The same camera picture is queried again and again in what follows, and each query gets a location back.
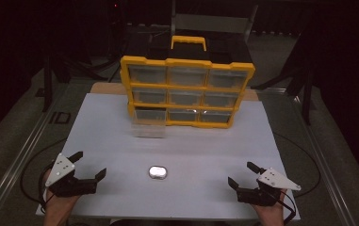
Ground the clear plastic drawer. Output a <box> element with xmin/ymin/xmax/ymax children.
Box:
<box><xmin>130</xmin><ymin>107</ymin><xmax>168</xmax><ymax>139</ymax></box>

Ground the black cable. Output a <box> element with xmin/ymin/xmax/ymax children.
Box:
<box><xmin>272</xmin><ymin>132</ymin><xmax>321</xmax><ymax>200</ymax></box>
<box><xmin>19</xmin><ymin>137</ymin><xmax>69</xmax><ymax>205</ymax></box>

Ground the small silver oval case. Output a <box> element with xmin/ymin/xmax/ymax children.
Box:
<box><xmin>148</xmin><ymin>165</ymin><xmax>169</xmax><ymax>181</ymax></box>

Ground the person's left hand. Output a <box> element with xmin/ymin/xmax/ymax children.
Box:
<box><xmin>42</xmin><ymin>169</ymin><xmax>81</xmax><ymax>226</ymax></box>

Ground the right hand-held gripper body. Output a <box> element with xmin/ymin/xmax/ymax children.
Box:
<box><xmin>236</xmin><ymin>167</ymin><xmax>302</xmax><ymax>207</ymax></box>

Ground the aluminium rail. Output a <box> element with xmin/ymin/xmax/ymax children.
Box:
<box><xmin>288</xmin><ymin>93</ymin><xmax>359</xmax><ymax>226</ymax></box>
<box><xmin>0</xmin><ymin>82</ymin><xmax>72</xmax><ymax>226</ymax></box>

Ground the person's right hand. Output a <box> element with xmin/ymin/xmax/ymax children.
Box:
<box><xmin>252</xmin><ymin>187</ymin><xmax>289</xmax><ymax>226</ymax></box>

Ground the grey metal frame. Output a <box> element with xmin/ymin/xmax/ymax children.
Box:
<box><xmin>170</xmin><ymin>0</ymin><xmax>259</xmax><ymax>44</ymax></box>

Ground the yellow drawer organizer cabinet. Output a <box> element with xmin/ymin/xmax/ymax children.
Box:
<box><xmin>119</xmin><ymin>35</ymin><xmax>256</xmax><ymax>130</ymax></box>

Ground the black rectangular bracket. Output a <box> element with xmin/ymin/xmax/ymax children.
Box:
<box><xmin>48</xmin><ymin>110</ymin><xmax>72</xmax><ymax>125</ymax></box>

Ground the black stand leg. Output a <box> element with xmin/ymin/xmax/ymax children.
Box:
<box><xmin>41</xmin><ymin>56</ymin><xmax>55</xmax><ymax>113</ymax></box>
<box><xmin>301</xmin><ymin>67</ymin><xmax>315</xmax><ymax>126</ymax></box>

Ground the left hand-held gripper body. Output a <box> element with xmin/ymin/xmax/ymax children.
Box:
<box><xmin>44</xmin><ymin>153</ymin><xmax>99</xmax><ymax>199</ymax></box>

